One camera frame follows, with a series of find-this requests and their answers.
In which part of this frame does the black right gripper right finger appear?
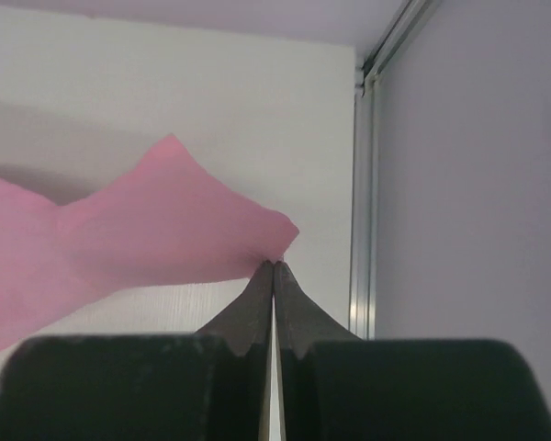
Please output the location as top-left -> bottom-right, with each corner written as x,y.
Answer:
273,263 -> 551,440

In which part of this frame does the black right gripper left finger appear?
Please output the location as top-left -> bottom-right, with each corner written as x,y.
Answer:
0,263 -> 275,440

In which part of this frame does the pink t shirt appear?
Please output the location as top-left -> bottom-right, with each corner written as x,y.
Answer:
0,136 -> 298,351

